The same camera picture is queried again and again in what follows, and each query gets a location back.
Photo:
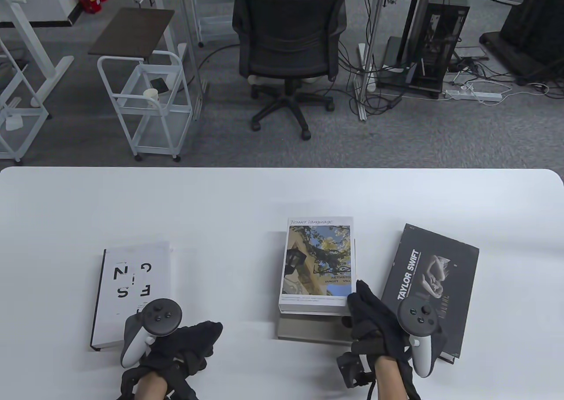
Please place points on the person's left hand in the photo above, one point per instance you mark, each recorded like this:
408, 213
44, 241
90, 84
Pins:
189, 342

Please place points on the person's right hand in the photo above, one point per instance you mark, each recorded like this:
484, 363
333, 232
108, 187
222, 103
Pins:
374, 325

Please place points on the grey book with round emblem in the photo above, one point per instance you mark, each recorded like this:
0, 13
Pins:
308, 329

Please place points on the white book with black letters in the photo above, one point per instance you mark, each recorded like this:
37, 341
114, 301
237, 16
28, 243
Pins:
119, 294

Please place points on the white book with tree photo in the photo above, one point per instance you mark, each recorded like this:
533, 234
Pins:
317, 259

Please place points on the black book with grey photo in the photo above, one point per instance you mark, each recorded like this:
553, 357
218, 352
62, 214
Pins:
454, 276

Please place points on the person's left forearm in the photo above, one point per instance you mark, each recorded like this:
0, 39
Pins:
152, 387

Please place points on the person's right forearm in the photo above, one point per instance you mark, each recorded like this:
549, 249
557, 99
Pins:
394, 382

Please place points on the black white left hand controller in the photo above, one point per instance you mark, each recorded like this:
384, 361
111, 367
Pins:
161, 316

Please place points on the black white hand controller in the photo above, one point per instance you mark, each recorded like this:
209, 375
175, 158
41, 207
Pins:
161, 316
418, 316

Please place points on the black white right hand controller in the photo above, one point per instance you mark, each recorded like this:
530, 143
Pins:
418, 316

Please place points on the white rolling cart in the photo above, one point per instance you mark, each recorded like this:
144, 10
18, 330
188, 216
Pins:
152, 133

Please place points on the white power strip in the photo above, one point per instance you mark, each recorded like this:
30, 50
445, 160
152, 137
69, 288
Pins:
476, 95

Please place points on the white cup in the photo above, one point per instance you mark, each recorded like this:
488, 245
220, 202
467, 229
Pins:
150, 94

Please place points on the black phone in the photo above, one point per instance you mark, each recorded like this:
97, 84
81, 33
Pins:
158, 84

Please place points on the grey flat case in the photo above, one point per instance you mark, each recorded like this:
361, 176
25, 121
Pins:
394, 52

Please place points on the small white box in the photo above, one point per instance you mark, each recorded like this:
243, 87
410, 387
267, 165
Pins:
13, 122

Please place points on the black computer tower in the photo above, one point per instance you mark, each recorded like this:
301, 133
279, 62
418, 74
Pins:
440, 43

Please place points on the black office chair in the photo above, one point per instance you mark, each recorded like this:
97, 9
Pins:
286, 34

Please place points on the dark brown side table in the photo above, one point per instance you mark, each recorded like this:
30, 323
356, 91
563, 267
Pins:
132, 32

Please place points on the white desk with metal legs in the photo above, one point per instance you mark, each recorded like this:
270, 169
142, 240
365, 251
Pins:
187, 21

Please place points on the white drawer unit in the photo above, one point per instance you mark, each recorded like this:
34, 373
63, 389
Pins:
216, 16

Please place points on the black equipment stand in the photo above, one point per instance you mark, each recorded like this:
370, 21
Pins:
528, 21

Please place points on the white standing desk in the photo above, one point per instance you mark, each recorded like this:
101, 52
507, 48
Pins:
26, 34

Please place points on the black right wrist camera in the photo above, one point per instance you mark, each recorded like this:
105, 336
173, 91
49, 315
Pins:
352, 369

